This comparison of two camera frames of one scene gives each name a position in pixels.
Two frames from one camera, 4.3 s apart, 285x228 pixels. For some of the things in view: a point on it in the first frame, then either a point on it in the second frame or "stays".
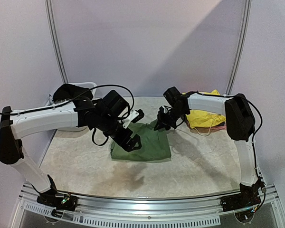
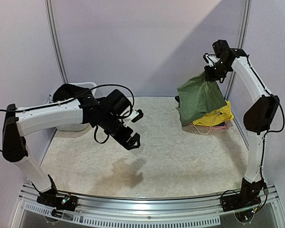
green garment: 155,146 to 197,96
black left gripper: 121,141 stays
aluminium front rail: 196,210 stays
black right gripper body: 165,116 to 211,74
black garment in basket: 69,91 stays
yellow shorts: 199,118 stays
